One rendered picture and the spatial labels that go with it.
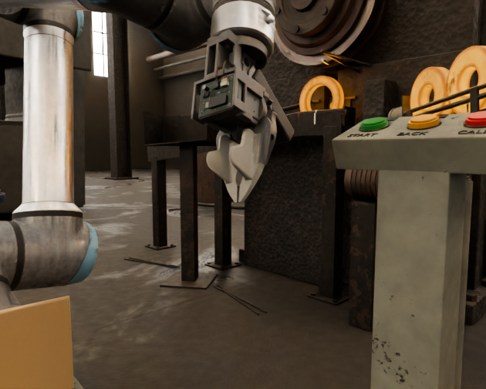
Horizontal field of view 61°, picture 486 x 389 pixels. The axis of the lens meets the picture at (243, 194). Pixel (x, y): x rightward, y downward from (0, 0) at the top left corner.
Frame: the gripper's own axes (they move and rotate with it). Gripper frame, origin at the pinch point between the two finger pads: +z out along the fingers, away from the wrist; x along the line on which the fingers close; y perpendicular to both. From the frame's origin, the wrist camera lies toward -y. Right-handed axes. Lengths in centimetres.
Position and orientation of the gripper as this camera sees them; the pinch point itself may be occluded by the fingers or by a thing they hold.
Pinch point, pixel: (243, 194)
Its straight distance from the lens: 53.0
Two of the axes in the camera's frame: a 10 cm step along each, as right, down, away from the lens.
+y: -6.0, -2.4, -7.6
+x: 8.0, -1.2, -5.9
